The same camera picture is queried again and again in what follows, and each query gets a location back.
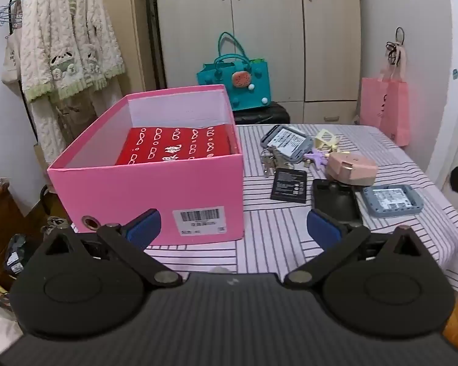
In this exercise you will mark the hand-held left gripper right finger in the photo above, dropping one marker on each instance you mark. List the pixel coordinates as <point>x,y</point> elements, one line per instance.
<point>322,225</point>

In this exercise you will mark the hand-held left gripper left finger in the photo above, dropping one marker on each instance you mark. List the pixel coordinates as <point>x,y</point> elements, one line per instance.
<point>145,225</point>

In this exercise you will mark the black back cover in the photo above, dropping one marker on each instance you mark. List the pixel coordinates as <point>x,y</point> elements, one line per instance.
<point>336,198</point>

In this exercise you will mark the pink cardboard box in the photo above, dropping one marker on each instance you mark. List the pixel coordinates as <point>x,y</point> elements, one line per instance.
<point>137,190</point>

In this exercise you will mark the black battery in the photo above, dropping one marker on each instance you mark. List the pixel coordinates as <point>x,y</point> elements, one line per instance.
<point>288,185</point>

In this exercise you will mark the pink square gadget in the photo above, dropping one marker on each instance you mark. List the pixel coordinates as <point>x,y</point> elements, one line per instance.
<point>351,166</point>

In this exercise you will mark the purple star toy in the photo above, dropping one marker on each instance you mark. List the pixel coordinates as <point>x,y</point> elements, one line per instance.
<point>316,158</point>

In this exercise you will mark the blue-grey pocket router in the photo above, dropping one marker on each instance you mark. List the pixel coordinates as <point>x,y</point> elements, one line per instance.
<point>391,200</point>

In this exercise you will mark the bunch of keys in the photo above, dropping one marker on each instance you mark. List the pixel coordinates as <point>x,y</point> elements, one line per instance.
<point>271,162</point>

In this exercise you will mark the dark grey pocket router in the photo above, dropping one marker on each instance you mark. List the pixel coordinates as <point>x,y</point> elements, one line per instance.
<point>288,141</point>

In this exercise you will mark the white refrigerator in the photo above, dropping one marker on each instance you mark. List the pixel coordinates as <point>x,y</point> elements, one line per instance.
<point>450,122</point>

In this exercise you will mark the red patterned cloth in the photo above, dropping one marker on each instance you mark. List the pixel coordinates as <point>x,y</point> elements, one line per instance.
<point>168,145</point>

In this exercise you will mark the grey white sneaker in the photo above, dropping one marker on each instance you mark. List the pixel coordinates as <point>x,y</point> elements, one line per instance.
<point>53,222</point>

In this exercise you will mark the pink paper bag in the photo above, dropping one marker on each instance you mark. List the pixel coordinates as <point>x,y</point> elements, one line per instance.
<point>389,110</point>

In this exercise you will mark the teal felt handbag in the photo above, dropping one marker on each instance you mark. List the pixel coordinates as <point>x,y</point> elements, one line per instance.
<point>221,84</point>

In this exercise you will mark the beige tall cabinet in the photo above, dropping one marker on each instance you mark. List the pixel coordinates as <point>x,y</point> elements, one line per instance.
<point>129,26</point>

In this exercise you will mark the beige tote bag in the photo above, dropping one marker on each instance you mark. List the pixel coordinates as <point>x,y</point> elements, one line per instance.
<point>9,64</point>

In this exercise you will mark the beige wardrobe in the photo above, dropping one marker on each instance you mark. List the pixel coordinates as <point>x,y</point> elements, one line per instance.
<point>271,15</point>

